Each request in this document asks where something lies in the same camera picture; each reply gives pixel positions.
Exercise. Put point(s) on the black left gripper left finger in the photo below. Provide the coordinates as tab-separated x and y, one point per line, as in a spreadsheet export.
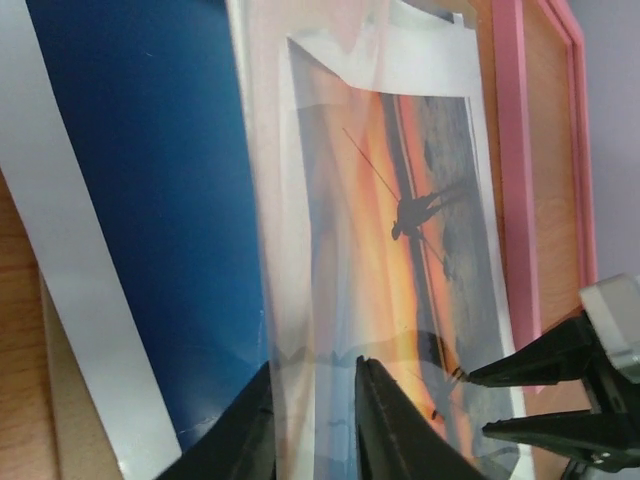
241	444

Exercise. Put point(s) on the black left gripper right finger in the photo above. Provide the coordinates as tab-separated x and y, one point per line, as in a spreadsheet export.
394	441

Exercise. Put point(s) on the white mat board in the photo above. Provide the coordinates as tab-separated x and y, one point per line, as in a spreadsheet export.
393	235

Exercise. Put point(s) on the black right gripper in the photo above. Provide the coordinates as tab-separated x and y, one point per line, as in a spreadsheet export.
604	438

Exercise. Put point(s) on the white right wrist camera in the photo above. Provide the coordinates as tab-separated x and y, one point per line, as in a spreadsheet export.
612	306

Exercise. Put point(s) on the pink picture frame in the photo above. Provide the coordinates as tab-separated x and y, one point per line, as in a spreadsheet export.
517	162

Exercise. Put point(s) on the sunset photo print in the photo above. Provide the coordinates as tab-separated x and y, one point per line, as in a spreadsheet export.
124	147

